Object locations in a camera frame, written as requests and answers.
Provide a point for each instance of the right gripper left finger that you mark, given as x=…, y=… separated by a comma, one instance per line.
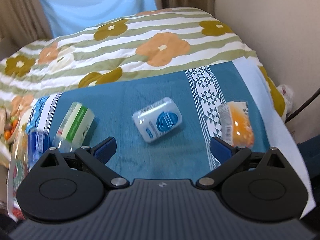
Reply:
x=102, y=156

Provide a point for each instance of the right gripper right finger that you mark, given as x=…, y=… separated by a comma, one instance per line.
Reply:
x=230, y=159

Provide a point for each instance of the white blue-label cup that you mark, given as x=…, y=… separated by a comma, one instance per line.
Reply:
x=157, y=119

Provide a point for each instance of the orange label plastic cup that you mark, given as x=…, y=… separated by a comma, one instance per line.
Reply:
x=236, y=127

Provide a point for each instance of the green label clear cup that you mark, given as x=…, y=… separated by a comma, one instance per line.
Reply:
x=74, y=127

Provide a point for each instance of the blue plastic cup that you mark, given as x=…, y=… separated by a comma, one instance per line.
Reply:
x=37, y=143

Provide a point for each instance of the teal patterned cloth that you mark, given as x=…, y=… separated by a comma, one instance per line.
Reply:
x=172, y=168

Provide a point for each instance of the bowl of toy fruit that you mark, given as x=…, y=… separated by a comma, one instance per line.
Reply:
x=10, y=129

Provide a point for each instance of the floral striped quilt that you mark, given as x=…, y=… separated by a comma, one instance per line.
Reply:
x=40, y=81

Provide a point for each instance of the light blue window cloth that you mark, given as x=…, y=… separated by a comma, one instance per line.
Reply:
x=71, y=16

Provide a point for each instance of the left beige curtain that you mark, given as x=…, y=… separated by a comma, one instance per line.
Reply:
x=24, y=21

